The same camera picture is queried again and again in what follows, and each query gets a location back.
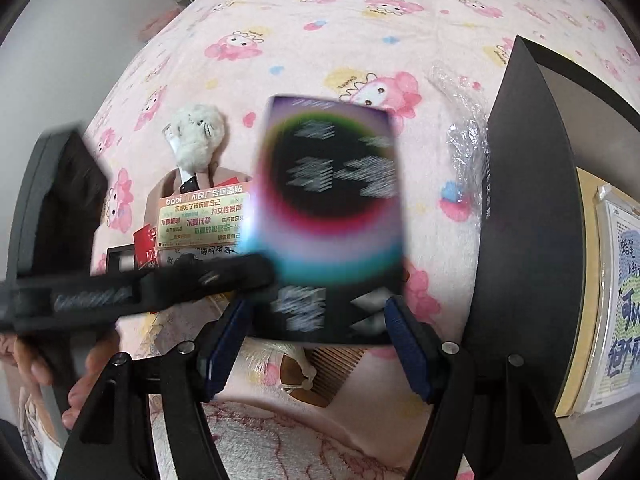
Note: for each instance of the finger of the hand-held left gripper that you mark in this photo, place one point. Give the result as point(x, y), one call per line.
point(210, 277)

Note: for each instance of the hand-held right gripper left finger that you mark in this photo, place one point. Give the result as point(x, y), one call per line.
point(224, 355)

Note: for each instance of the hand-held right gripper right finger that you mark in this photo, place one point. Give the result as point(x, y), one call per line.
point(411, 355)

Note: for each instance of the person's left hand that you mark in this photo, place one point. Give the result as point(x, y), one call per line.
point(97, 350)

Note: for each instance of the orange and green sticker card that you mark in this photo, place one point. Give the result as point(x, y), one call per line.
point(205, 220)

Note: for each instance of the small red card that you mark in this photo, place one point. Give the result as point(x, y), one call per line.
point(145, 250)

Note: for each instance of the wooden comb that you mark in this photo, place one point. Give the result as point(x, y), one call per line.
point(335, 372)

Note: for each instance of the white patterned cloth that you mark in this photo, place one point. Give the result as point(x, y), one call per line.
point(260, 440)

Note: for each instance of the pink-brown cardboard box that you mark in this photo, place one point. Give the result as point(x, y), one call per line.
point(167, 185)

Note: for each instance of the white plush seal toy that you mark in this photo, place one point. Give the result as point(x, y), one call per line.
point(197, 132)

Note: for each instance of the printed sticker sheet in sleeve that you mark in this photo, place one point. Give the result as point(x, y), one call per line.
point(617, 300)

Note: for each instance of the clear plastic wrap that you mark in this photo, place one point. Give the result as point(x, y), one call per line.
point(465, 130)

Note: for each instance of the pink printed blanket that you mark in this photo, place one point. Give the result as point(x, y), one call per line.
point(350, 35)

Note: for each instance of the black square display frame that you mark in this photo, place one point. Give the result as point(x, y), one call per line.
point(120, 260)

